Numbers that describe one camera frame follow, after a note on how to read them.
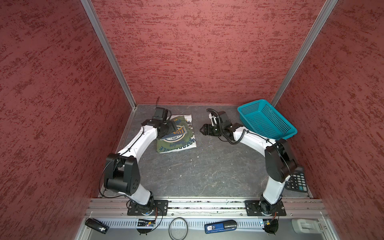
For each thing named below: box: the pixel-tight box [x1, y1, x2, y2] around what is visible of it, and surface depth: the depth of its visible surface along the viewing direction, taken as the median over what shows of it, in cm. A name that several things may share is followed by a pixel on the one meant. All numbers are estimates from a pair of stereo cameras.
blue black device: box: [204, 220, 238, 234], surface depth 68 cm
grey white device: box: [291, 218, 323, 234], surface depth 68 cm
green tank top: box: [156, 116, 194, 153], surface depth 96 cm
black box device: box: [84, 218, 110, 234], surface depth 69 cm
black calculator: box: [285, 166, 308, 193], surface depth 83 cm
